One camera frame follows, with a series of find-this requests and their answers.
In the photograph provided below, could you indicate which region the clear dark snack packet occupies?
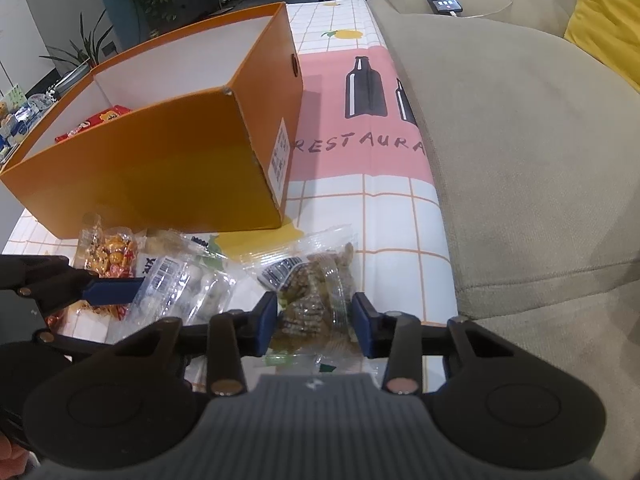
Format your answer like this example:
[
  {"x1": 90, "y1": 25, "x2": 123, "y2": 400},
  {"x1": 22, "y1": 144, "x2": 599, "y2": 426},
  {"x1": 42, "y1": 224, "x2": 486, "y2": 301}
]
[{"x1": 240, "y1": 224, "x2": 360, "y2": 375}]

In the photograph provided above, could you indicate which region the red cartoon snack bag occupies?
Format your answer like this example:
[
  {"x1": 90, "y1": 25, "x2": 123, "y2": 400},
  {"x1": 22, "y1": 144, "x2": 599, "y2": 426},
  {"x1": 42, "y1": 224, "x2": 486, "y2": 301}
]
[{"x1": 54, "y1": 105, "x2": 131, "y2": 143}]

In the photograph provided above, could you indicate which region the person right hand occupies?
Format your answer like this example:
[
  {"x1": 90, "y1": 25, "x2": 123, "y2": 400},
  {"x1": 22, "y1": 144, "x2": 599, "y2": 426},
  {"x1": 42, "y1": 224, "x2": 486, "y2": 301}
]
[{"x1": 0, "y1": 434, "x2": 30, "y2": 480}]

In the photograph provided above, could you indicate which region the orange candy packet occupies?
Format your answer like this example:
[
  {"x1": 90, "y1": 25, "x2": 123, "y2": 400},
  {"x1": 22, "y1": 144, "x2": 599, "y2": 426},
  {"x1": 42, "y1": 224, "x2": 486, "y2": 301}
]
[{"x1": 74, "y1": 212, "x2": 138, "y2": 278}]

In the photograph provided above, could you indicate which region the red dried meat packet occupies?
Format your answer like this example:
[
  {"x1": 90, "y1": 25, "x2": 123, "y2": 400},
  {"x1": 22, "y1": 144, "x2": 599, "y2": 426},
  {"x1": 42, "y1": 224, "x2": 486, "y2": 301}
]
[{"x1": 46, "y1": 300, "x2": 127, "y2": 342}]

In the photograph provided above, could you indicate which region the clear white candy packet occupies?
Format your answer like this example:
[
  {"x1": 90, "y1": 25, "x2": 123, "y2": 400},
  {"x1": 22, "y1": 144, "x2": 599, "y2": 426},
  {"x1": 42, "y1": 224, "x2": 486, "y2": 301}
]
[{"x1": 106, "y1": 230, "x2": 241, "y2": 344}]

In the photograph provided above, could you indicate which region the checkered pink tablecloth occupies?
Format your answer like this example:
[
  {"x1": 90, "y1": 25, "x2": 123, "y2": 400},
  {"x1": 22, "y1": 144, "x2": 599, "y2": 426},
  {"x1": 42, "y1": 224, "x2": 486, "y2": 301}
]
[{"x1": 9, "y1": 0, "x2": 458, "y2": 382}]

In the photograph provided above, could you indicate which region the orange cardboard box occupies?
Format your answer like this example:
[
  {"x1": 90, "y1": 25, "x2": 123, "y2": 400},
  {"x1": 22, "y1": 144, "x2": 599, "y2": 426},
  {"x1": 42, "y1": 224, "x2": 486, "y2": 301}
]
[{"x1": 1, "y1": 3, "x2": 304, "y2": 238}]

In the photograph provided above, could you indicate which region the potted plant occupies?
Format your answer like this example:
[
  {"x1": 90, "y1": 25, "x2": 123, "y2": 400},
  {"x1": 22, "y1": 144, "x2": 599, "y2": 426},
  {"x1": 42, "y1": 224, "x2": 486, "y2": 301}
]
[{"x1": 39, "y1": 9, "x2": 119, "y2": 75}]

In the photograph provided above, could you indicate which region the beige sofa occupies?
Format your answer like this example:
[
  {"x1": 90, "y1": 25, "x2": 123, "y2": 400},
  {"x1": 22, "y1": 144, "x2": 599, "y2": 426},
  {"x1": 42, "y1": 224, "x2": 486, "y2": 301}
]
[{"x1": 369, "y1": 0, "x2": 639, "y2": 479}]

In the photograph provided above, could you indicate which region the yellow cushion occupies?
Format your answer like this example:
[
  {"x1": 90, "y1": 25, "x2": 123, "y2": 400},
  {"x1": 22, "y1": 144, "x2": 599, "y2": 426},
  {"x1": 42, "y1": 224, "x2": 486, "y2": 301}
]
[{"x1": 564, "y1": 0, "x2": 639, "y2": 89}]

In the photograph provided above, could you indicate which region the white charging cable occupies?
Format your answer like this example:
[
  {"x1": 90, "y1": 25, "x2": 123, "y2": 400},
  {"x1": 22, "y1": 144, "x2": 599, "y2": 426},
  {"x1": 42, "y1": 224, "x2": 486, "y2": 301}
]
[{"x1": 449, "y1": 0, "x2": 516, "y2": 21}]

